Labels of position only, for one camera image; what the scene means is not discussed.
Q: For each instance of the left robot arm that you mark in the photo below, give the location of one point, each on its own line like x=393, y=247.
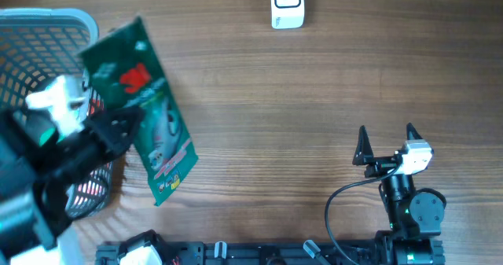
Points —
x=35, y=177

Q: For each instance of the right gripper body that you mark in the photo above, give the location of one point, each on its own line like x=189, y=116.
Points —
x=380, y=167

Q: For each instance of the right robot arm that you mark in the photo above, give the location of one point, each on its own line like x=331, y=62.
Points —
x=415, y=215

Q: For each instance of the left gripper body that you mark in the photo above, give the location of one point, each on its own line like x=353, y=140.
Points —
x=95, y=145

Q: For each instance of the green 3M gloves package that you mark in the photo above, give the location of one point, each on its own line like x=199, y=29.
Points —
x=125, y=71

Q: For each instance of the red chili sauce bottle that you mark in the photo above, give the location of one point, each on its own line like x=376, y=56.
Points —
x=94, y=187

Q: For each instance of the white barcode scanner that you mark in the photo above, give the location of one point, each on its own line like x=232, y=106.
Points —
x=287, y=14

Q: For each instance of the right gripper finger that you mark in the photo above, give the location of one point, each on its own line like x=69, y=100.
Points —
x=363, y=154
x=411, y=132

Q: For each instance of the grey plastic shopping basket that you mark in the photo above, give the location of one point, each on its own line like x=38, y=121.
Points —
x=36, y=46

